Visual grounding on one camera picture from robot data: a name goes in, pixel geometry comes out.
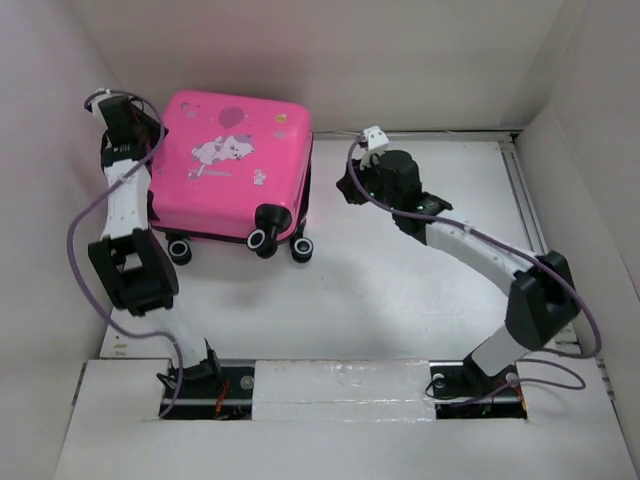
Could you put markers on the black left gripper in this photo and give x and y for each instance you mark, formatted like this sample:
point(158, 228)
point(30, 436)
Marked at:
point(155, 127)

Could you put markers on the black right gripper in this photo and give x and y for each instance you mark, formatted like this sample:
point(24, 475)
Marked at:
point(347, 189)

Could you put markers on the pink suitcase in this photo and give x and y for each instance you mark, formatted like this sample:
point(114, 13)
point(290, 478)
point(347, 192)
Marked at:
point(234, 169)

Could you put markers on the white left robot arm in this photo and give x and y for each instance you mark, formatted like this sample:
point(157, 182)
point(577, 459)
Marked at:
point(134, 270)

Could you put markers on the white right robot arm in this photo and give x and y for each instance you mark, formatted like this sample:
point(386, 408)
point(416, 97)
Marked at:
point(540, 292)

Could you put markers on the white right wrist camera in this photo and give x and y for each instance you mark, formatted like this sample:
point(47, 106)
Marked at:
point(373, 140)

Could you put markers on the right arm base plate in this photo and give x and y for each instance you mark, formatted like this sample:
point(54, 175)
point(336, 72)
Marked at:
point(461, 393)

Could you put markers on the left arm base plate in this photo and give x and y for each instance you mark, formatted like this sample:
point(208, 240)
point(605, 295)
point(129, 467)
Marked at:
point(229, 398)

